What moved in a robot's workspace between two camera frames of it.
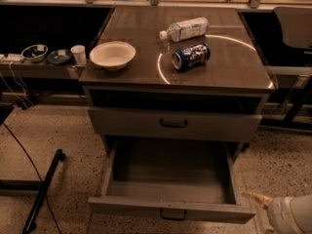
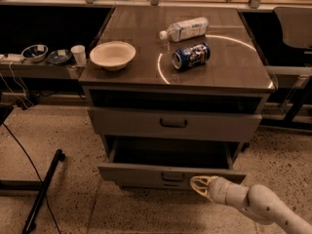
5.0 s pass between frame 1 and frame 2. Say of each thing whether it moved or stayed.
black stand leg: stayed
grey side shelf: stayed
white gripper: moved
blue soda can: stayed
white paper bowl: stayed
